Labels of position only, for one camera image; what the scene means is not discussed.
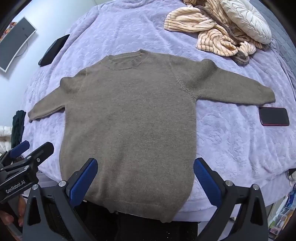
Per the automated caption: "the white round pleated cushion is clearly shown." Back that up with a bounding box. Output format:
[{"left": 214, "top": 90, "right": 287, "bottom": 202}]
[{"left": 218, "top": 0, "right": 273, "bottom": 45}]

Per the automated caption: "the grey quilted bed cover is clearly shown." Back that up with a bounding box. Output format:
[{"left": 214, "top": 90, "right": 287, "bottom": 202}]
[{"left": 254, "top": 0, "right": 296, "bottom": 79}]

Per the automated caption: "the red smartphone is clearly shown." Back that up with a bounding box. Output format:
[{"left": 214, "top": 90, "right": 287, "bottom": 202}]
[{"left": 258, "top": 107, "right": 290, "bottom": 127}]

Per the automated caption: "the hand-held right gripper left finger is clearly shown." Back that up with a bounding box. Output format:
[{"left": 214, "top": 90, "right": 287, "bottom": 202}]
[{"left": 22, "top": 158, "right": 97, "bottom": 241}]

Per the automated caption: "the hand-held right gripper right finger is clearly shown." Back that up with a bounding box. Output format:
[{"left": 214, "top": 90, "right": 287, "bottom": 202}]
[{"left": 193, "top": 158, "right": 269, "bottom": 241}]

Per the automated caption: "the person's left hand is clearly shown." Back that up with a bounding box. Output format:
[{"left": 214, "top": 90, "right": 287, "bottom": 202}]
[{"left": 0, "top": 195, "right": 27, "bottom": 234}]

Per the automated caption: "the black tablet case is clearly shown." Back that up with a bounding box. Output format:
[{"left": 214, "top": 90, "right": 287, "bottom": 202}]
[{"left": 38, "top": 34, "right": 70, "bottom": 67}]

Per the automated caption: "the dark green cloth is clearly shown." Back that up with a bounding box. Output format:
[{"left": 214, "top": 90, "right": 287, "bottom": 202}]
[{"left": 11, "top": 111, "right": 26, "bottom": 145}]

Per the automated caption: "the brown knit sweater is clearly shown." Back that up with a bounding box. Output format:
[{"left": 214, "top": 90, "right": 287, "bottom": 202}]
[{"left": 28, "top": 49, "right": 276, "bottom": 223}]

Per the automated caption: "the colourful clutter pile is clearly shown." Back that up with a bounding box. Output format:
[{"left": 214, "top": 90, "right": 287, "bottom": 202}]
[{"left": 266, "top": 169, "right": 296, "bottom": 240}]

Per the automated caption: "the cream striped fleece garment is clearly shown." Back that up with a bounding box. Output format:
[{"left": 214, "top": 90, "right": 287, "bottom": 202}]
[{"left": 164, "top": 0, "right": 257, "bottom": 65}]

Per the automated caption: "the white curved monitor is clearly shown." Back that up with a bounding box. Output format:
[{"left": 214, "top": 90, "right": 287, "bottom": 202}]
[{"left": 0, "top": 19, "right": 37, "bottom": 73}]

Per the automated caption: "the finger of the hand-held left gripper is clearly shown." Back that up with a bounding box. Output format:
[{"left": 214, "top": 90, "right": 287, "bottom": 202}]
[
  {"left": 13, "top": 142, "right": 55, "bottom": 171},
  {"left": 0, "top": 141, "right": 30, "bottom": 165}
]

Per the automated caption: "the lilac embossed blanket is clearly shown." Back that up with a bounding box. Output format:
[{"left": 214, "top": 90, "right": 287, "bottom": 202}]
[{"left": 22, "top": 0, "right": 296, "bottom": 218}]

